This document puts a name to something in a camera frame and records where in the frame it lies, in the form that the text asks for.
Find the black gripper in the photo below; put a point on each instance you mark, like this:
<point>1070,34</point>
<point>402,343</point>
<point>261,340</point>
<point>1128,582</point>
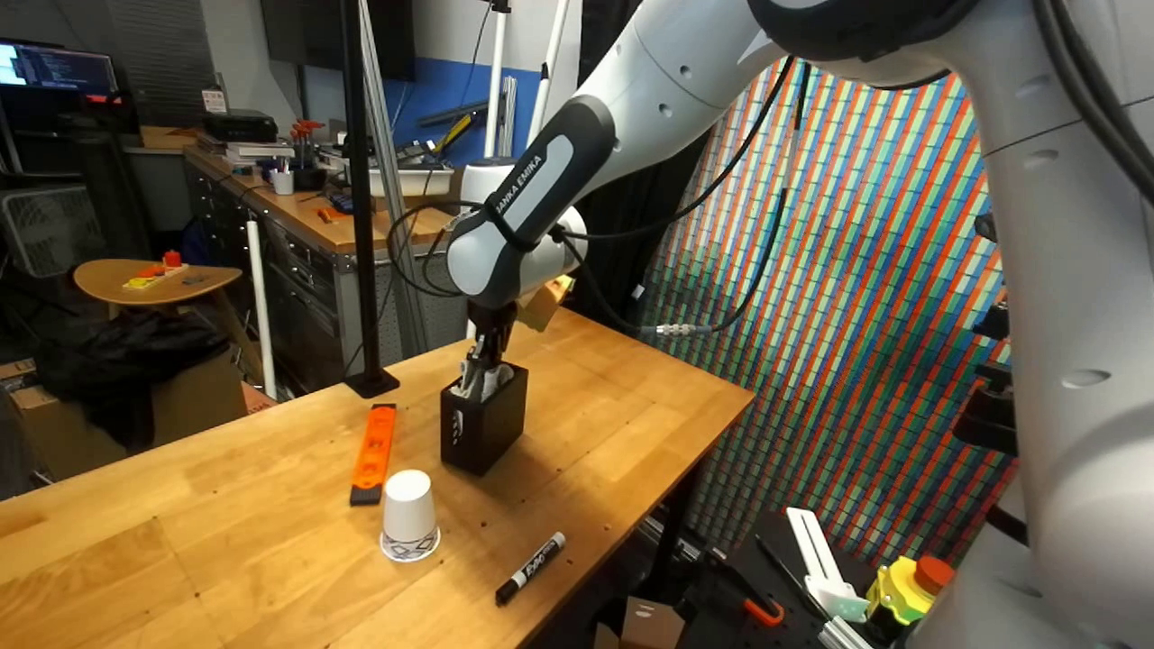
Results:
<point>491,331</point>

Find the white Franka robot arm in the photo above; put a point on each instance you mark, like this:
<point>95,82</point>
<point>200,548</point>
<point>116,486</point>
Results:
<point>1084,299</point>

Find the black perforated box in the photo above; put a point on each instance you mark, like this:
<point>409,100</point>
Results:
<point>480,434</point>

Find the small cardboard box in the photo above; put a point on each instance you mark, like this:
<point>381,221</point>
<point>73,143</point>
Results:
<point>652,626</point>

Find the orange and black level tool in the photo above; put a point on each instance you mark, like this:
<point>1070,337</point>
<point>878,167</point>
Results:
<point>376,451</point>

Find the white paper cup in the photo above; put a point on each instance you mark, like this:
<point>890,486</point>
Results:
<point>409,508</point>

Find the black marker pen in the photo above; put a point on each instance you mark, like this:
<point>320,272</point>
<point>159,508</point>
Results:
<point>527,570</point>

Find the black vertical stand pole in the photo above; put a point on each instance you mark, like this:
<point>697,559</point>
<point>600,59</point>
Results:
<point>362,182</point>

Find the white tripod pole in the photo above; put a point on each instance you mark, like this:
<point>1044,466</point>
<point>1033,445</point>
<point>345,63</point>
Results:
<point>261,310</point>
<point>553,48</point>
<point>495,73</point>

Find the wooden top workbench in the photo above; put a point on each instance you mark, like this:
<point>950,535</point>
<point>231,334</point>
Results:
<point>299,219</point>

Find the white plastic bottle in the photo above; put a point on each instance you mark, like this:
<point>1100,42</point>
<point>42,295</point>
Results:
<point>281,178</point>

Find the round wooden stool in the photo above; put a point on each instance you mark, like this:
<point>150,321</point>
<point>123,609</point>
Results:
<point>206,283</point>

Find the orange and yellow toy pieces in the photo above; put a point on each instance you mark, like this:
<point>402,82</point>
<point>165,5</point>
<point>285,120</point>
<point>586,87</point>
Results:
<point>166,262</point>

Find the black bag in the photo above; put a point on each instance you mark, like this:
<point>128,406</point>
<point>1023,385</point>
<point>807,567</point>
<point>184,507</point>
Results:
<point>130,363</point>

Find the striped backdrop curtain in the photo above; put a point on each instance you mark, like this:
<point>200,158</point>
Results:
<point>867,299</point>

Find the yellow block with red cap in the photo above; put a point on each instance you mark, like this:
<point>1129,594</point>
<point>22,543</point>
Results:
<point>905,589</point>

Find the lit computer monitor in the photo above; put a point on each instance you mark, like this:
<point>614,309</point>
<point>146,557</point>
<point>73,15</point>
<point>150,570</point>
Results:
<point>57,67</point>

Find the tan wrist camera box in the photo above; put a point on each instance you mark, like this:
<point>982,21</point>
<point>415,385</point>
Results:
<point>547,304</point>

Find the blue wall panel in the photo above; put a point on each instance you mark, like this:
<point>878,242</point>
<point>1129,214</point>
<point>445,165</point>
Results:
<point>433,101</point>

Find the white plastic bracket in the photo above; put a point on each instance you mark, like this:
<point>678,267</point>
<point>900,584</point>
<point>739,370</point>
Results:
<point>825,565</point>

